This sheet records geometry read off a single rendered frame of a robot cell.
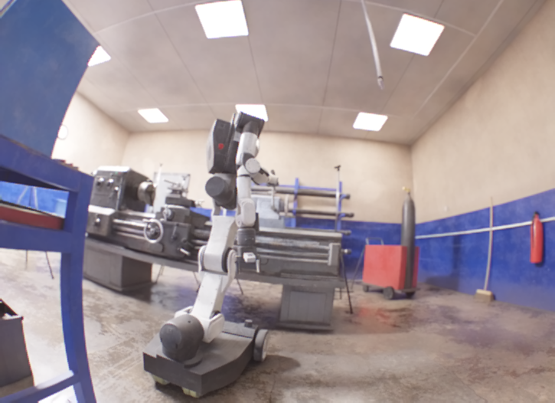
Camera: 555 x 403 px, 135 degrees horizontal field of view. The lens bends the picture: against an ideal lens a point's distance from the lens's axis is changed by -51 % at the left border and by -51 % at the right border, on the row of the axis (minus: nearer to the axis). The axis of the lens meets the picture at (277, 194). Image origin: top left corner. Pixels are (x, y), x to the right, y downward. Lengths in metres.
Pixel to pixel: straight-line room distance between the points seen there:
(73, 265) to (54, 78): 0.54
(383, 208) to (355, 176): 1.01
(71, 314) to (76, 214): 0.31
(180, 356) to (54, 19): 1.21
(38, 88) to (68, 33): 0.18
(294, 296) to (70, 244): 1.70
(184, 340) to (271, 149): 5.16
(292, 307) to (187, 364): 1.25
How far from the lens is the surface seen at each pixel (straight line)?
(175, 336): 1.01
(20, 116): 0.69
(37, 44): 0.75
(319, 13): 3.22
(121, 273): 2.65
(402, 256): 3.47
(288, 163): 5.58
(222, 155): 1.34
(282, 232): 2.03
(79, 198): 0.81
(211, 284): 1.27
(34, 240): 0.73
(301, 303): 2.06
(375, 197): 5.71
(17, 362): 1.22
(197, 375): 1.03
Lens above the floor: 0.74
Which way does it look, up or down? 11 degrees up
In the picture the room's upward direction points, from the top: 5 degrees clockwise
